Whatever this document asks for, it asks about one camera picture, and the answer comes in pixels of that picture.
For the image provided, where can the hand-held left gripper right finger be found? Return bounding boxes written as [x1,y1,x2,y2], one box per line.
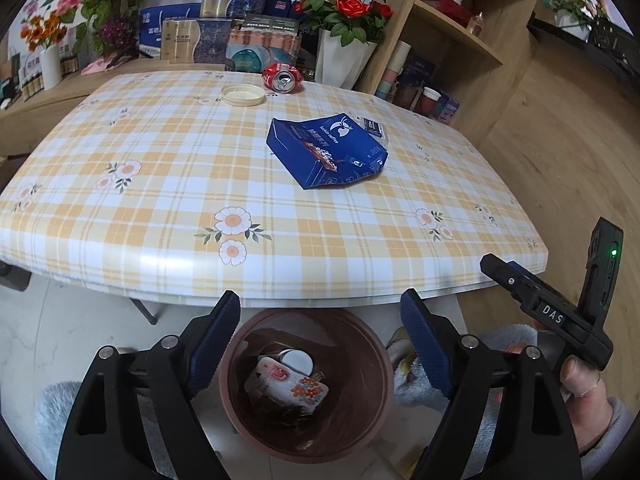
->
[400,288,583,480]

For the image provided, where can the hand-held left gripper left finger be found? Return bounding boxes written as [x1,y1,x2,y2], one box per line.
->
[55,290,242,480]

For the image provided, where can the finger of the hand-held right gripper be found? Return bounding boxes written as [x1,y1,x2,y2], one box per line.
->
[479,253,540,308]

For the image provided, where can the brown round waste bin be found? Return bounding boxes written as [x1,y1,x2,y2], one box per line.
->
[218,308,396,464]

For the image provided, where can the person's right hand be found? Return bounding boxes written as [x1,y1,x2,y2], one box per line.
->
[559,354,609,454]

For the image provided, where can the black table leg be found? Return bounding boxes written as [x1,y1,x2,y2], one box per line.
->
[129,297,162,327]

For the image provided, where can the plaid floral tablecloth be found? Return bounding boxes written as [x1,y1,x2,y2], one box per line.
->
[0,70,551,312]

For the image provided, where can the small light blue box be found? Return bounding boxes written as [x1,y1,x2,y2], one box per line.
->
[432,91,461,126]

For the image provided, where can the wooden shelf unit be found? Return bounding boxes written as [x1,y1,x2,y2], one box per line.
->
[357,0,553,148]

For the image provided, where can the red paper cup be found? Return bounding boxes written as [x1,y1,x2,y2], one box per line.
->
[415,86,441,116]

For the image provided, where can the small dark card packet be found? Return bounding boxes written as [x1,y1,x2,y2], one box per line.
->
[361,116,390,142]

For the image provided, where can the blue paper bag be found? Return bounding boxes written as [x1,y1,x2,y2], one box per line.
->
[266,112,390,191]

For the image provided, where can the dark blue book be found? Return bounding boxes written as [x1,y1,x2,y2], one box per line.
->
[400,52,436,91]

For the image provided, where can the stack of pastel cups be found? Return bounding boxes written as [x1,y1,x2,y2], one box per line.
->
[375,40,412,101]

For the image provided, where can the round cream plastic lid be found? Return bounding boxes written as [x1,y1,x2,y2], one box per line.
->
[221,85,265,107]

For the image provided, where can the tall white square vase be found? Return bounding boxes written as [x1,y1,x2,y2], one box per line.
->
[314,30,379,92]

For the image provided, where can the crushed red can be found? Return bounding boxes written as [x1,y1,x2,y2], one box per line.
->
[261,62,304,95]

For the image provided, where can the red basket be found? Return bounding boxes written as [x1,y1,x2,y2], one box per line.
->
[417,0,476,29]

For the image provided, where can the yellow and pink flower bouquet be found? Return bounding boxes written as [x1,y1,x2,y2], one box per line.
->
[547,0,609,42]

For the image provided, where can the orange shrink-wrapped pack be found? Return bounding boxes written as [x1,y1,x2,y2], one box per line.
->
[225,30,302,74]

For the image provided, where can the pink packet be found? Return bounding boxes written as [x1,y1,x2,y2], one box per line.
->
[81,56,127,76]

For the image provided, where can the red rose bouquet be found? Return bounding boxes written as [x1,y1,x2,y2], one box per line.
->
[292,0,394,49]

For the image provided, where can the small white vase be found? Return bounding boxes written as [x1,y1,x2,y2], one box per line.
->
[40,45,64,91]

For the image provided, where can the blue and white box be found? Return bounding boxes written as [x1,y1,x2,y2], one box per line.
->
[139,4,203,59]

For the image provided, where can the purple tinsel flower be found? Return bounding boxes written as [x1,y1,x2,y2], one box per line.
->
[100,15,139,56]

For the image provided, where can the row of small bottles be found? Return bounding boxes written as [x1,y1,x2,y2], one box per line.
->
[9,52,42,102]

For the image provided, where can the orange flower bunch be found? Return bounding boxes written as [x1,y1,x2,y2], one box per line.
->
[20,12,69,52]

